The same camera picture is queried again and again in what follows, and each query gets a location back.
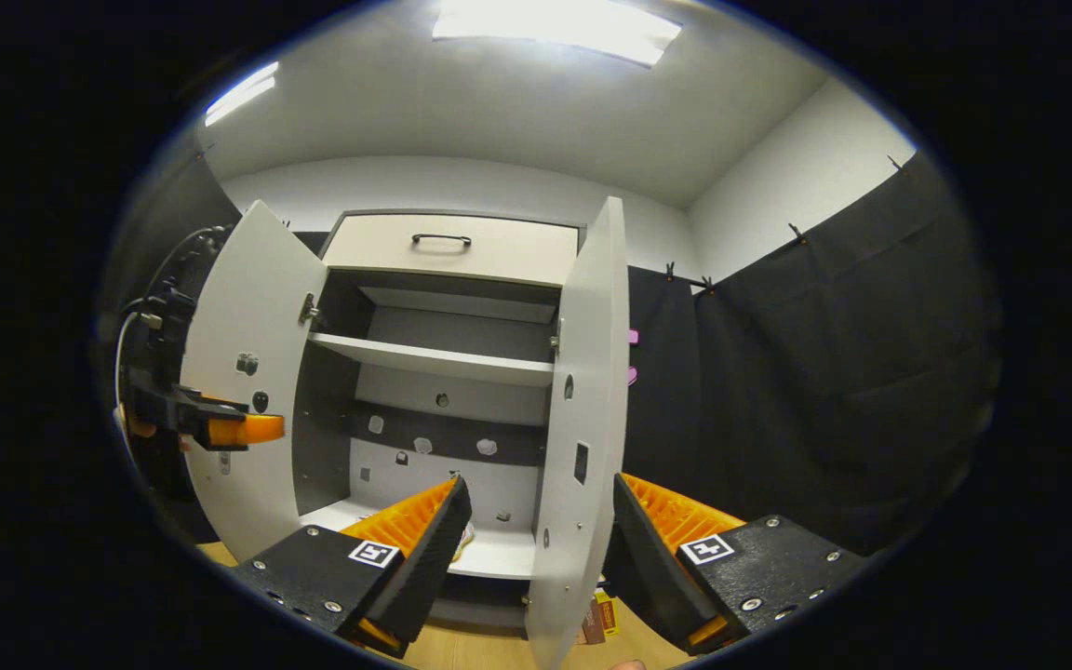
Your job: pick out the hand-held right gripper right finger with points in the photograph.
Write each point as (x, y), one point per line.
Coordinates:
(652, 568)

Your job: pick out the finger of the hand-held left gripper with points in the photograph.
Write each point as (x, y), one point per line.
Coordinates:
(247, 431)

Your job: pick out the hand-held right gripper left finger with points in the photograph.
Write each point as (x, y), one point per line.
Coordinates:
(429, 568)

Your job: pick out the white striped shoe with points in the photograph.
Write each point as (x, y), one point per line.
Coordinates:
(464, 544)

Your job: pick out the white shoe cabinet door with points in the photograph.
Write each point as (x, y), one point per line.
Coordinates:
(247, 298)
(592, 372)

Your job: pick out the white shoe cabinet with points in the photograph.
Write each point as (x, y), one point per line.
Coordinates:
(424, 354)

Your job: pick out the white cabinet drawer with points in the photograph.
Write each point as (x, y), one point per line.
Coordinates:
(517, 251)

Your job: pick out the brown book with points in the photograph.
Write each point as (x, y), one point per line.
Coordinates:
(592, 625)

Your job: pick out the black backdrop cloth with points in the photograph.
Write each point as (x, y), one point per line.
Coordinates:
(824, 372)

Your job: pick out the narrow ceiling light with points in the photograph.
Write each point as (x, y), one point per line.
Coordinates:
(240, 93)

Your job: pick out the ceiling light panel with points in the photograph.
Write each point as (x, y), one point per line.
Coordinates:
(555, 28)

